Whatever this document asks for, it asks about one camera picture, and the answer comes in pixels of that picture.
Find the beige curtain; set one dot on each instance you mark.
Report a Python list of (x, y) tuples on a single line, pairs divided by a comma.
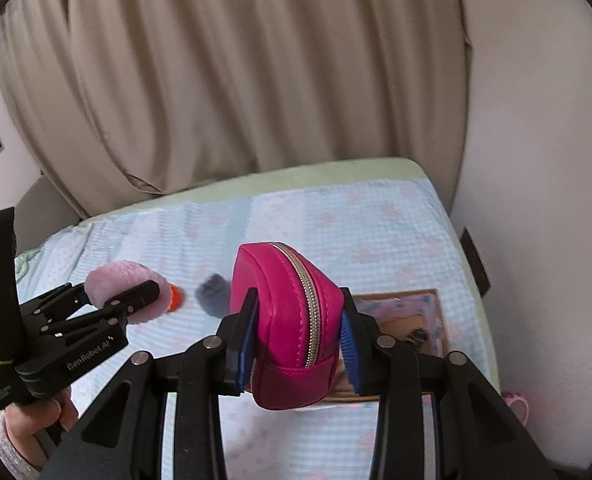
[(226, 85)]

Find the green floral cloth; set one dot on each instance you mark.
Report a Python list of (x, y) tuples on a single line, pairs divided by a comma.
[(23, 267)]

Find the beige padded headboard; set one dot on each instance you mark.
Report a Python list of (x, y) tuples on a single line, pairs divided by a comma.
[(46, 215)]

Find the grey sock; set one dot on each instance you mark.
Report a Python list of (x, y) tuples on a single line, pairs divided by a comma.
[(213, 295)]

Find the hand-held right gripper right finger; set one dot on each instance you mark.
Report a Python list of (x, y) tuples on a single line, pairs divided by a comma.
[(348, 345)]

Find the pink printed cardboard box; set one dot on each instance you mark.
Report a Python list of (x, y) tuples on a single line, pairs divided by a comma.
[(425, 305)]

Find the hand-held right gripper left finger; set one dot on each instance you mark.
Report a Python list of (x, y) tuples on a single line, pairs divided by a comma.
[(243, 350)]

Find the person's left forearm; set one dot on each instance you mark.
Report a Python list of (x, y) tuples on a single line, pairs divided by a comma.
[(6, 455)]

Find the magenta zipper pouch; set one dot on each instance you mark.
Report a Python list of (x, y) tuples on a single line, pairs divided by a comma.
[(281, 310)]

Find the blue pink printed blanket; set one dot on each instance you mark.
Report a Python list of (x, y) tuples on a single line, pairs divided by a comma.
[(351, 220)]

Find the person's left hand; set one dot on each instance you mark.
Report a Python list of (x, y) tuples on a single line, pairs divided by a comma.
[(36, 425)]

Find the pink fluffy sock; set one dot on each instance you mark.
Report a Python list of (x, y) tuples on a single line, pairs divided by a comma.
[(121, 277)]

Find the pink plastic item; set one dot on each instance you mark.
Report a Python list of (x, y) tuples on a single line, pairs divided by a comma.
[(518, 405)]

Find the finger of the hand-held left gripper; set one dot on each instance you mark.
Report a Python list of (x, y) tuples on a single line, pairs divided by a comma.
[(126, 302), (56, 302)]

